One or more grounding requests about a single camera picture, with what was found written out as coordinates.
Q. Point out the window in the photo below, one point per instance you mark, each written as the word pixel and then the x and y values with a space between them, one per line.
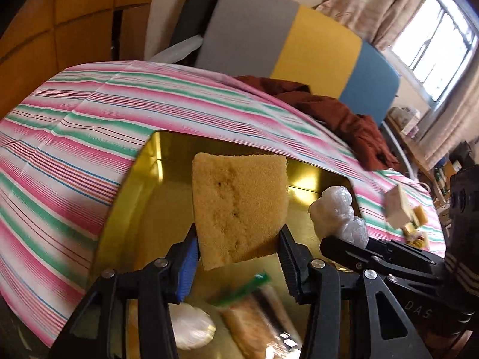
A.
pixel 434 41

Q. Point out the yellow sponge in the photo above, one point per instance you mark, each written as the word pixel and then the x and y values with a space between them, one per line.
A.
pixel 237 207

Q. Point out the green cracker packet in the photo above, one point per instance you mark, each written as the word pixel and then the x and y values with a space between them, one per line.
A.
pixel 254 318

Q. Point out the small cream box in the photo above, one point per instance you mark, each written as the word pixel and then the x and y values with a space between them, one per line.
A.
pixel 398 205

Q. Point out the yellow candy wrappers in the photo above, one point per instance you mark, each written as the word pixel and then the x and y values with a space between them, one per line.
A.
pixel 415 236

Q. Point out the gold metal tray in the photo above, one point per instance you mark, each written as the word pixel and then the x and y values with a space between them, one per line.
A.
pixel 149 209

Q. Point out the white box with purple print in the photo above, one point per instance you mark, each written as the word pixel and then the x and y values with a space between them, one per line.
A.
pixel 408 121

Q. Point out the grey yellow blue sofa backrest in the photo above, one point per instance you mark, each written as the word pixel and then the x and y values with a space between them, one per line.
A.
pixel 318 52

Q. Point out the wooden side table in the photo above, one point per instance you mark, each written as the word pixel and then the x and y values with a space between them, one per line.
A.
pixel 419 153

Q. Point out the clear plastic bag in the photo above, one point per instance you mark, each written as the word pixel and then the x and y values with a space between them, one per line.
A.
pixel 336 213
pixel 192 325

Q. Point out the pink green striped tablecloth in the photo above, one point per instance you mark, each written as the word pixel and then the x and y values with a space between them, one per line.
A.
pixel 75 149

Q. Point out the wooden wardrobe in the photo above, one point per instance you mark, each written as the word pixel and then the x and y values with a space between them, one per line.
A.
pixel 75 18

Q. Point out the beige curtain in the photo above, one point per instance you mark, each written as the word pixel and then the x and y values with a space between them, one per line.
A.
pixel 456 119
pixel 374 3

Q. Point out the maroon cloth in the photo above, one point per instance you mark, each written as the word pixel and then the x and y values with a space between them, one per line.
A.
pixel 336 119

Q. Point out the black rolled mat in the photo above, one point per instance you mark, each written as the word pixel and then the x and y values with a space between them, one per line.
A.
pixel 198 3

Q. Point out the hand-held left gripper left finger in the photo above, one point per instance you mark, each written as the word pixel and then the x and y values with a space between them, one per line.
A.
pixel 189 265

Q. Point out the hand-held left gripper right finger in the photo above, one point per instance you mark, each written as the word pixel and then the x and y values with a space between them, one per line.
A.
pixel 295 269

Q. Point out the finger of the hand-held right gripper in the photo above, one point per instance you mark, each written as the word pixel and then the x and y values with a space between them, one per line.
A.
pixel 408 252
pixel 344 252

